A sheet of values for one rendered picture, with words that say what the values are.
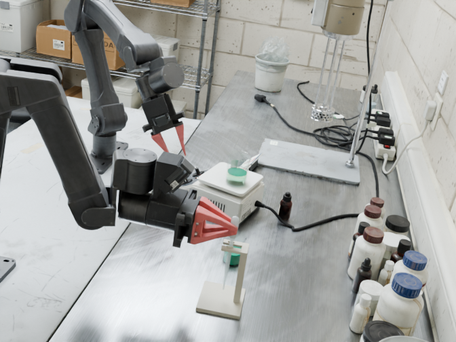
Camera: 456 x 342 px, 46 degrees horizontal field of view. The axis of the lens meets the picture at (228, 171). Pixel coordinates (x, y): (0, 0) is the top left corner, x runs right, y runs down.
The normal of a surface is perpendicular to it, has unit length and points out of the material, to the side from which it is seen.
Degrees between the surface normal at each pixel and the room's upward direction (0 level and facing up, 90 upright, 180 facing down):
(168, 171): 89
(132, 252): 0
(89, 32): 63
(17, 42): 92
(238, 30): 90
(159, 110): 72
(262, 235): 0
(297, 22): 90
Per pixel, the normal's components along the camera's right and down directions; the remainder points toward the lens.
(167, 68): 0.65, -0.09
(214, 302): 0.12, -0.89
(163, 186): -0.15, 0.41
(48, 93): 0.25, 0.45
